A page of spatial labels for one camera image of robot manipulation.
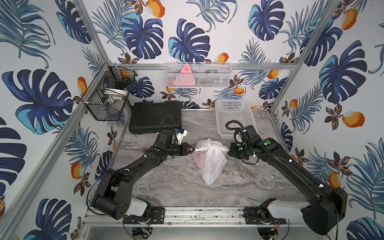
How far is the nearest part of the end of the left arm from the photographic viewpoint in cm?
75

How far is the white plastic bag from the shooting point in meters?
0.78

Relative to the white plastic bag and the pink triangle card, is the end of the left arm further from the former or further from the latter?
the pink triangle card

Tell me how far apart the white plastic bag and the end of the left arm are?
2.1 inches
